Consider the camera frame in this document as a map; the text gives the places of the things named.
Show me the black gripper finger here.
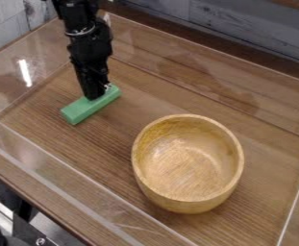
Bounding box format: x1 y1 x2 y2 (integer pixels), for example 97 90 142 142
91 67 110 99
72 61 98 100

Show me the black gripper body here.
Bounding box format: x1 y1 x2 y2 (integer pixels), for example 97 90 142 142
64 18 114 76

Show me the green rectangular block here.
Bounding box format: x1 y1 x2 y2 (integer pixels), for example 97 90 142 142
60 84 121 125

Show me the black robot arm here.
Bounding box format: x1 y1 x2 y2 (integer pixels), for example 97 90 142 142
52 0 114 100

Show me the brown wooden bowl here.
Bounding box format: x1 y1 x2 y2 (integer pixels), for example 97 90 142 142
131 114 246 214

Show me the clear acrylic tray enclosure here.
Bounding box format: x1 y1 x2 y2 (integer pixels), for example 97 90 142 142
0 17 299 246

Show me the black metal bracket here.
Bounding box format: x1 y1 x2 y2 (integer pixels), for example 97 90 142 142
14 212 59 246

